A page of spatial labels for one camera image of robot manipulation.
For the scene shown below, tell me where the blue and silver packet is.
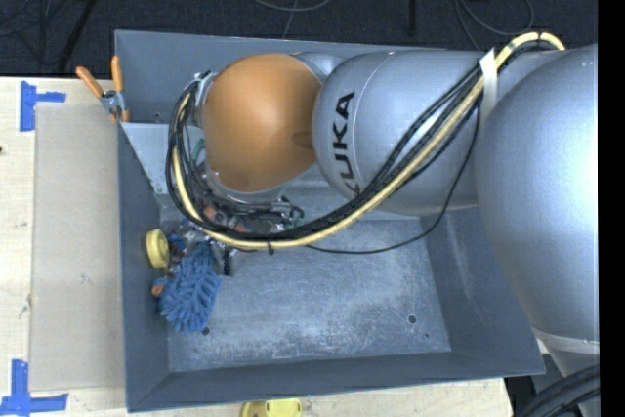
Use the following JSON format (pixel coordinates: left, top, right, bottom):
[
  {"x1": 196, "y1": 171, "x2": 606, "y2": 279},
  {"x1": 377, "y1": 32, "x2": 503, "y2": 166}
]
[{"x1": 168, "y1": 218, "x2": 214, "y2": 260}]

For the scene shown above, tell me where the blue fluffy cloth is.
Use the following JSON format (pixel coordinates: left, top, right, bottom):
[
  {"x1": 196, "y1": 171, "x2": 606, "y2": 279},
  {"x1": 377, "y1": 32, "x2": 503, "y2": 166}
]
[{"x1": 157, "y1": 242, "x2": 224, "y2": 335}]

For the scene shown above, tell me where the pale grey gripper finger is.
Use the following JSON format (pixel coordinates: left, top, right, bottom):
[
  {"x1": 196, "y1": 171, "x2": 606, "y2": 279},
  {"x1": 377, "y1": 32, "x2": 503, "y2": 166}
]
[{"x1": 225, "y1": 248, "x2": 243, "y2": 277}]

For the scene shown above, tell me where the yellow ring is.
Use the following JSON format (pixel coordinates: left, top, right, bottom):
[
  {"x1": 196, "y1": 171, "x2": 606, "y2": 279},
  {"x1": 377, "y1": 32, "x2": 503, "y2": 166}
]
[{"x1": 145, "y1": 229, "x2": 172, "y2": 271}]

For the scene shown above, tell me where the grey metal bin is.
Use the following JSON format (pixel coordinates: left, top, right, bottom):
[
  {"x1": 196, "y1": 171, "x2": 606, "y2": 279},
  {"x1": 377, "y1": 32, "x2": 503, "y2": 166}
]
[{"x1": 112, "y1": 28, "x2": 547, "y2": 414}]

